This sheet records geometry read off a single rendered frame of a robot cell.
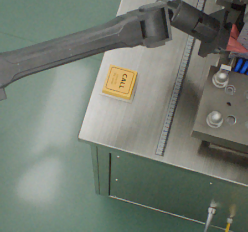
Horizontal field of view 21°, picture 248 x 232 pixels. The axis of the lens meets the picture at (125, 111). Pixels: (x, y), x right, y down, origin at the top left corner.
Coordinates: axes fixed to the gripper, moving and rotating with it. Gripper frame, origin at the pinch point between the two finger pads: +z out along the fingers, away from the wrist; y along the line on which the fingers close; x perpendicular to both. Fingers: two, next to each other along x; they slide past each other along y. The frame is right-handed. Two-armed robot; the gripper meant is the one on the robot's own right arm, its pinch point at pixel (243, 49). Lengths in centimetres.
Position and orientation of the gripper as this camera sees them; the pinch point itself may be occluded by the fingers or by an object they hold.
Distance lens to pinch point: 153.7
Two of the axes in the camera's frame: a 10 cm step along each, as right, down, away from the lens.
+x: 4.9, -1.1, -8.7
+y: -2.7, 9.2, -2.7
